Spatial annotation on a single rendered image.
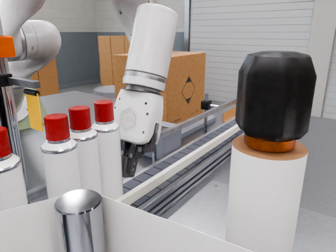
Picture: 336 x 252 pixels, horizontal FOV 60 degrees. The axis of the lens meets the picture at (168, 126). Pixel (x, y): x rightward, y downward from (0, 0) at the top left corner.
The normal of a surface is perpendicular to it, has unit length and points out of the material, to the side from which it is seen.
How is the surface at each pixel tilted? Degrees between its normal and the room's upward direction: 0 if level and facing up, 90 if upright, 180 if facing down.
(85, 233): 90
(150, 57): 75
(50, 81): 90
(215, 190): 0
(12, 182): 90
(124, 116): 70
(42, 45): 105
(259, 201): 90
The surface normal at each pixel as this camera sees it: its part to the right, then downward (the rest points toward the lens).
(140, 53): -0.30, -0.04
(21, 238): 0.49, 0.27
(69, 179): 0.69, 0.22
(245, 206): -0.73, 0.21
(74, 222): 0.07, 0.31
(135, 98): -0.51, -0.15
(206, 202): 0.00, -0.95
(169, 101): 0.84, 0.17
